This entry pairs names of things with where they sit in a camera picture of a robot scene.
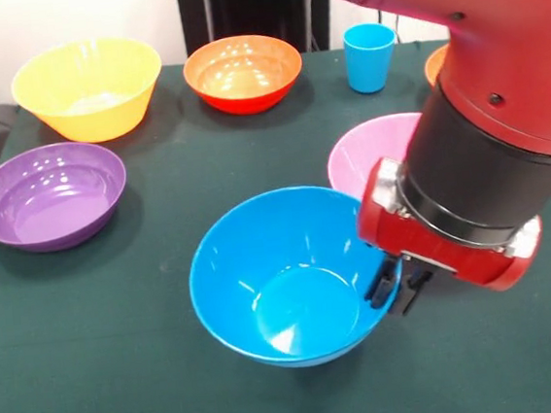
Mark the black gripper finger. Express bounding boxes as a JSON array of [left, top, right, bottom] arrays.
[[361, 256, 404, 311], [391, 263, 437, 316]]

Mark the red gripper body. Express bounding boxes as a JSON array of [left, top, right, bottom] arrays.
[[349, 143, 550, 305]]

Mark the deep blue bowl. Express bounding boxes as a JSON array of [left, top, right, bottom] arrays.
[[180, 177, 412, 378]]

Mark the large pink bowl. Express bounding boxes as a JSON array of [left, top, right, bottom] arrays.
[[322, 111, 431, 203]]

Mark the orange bowl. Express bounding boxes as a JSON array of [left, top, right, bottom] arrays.
[[180, 29, 308, 122], [423, 45, 453, 88]]

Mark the blue cup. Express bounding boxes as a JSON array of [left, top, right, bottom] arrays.
[[340, 19, 403, 96]]

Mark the dark green table cloth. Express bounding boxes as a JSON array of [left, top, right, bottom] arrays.
[[0, 27, 551, 413]]

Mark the large yellow bowl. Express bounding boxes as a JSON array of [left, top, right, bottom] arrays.
[[6, 31, 169, 152]]

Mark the purple bowl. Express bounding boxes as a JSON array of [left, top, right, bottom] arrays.
[[0, 136, 134, 258]]

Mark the black wall cable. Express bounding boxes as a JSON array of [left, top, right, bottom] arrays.
[[376, 6, 406, 45]]

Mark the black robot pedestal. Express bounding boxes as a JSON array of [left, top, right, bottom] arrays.
[[168, 0, 335, 66]]

